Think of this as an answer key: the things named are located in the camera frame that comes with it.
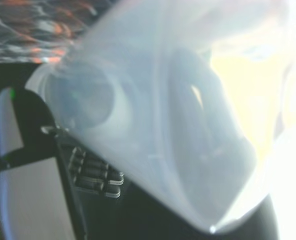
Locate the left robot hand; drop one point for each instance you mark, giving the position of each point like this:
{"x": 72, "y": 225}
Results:
{"x": 137, "y": 220}

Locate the large translucent plastic syringe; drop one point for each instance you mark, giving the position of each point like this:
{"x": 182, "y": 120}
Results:
{"x": 150, "y": 112}

